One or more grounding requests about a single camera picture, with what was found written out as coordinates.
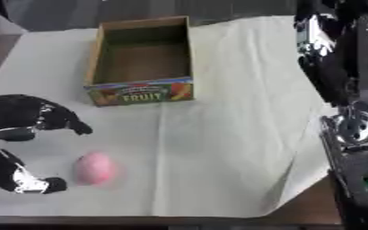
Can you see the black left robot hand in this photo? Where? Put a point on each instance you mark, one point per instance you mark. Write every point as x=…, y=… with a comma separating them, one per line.
x=12, y=112

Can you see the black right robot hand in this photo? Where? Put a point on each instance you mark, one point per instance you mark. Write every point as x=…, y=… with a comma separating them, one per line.
x=344, y=60

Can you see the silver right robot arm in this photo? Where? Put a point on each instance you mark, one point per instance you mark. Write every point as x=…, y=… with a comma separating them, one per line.
x=357, y=164

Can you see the tan cardboard box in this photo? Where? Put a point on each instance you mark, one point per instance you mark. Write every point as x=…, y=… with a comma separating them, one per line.
x=140, y=61

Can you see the pink toy egg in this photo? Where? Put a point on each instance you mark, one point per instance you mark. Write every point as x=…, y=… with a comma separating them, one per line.
x=94, y=168

